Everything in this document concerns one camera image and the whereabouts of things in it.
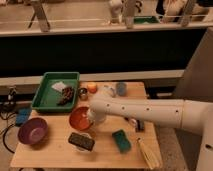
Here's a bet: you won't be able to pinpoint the white cloth in tray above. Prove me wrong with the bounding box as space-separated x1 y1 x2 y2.
52 82 67 92

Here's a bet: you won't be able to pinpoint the green plastic tray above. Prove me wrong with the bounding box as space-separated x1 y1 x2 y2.
31 72 79 113

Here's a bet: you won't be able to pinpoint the orange ball fruit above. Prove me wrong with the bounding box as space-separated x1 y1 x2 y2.
87 82 97 93

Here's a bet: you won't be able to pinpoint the blue cup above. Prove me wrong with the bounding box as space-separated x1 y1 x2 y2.
116 82 127 96

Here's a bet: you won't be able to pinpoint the cream dish brush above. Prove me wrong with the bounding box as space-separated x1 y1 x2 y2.
137 138 160 170

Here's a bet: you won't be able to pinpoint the purple bowl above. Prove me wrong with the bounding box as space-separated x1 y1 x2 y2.
18 117 48 145

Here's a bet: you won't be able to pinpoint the black and white clip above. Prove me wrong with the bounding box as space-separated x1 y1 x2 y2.
130 119 145 132

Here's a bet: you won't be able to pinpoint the orange bowl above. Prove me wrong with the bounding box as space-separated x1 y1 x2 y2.
69 106 92 131

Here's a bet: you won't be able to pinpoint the distant green tray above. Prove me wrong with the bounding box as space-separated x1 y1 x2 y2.
134 16 159 24

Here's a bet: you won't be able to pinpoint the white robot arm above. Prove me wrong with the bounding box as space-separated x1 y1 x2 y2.
88 86 213 171

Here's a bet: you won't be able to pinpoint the black sponge block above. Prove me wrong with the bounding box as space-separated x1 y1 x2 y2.
68 132 95 151

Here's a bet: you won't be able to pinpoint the blue box on floor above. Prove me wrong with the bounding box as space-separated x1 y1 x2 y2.
15 108 31 126

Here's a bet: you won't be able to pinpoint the black cables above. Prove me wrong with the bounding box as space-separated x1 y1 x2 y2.
0 99 21 154

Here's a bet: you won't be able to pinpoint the teal sponge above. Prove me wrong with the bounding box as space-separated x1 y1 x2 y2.
112 129 131 153

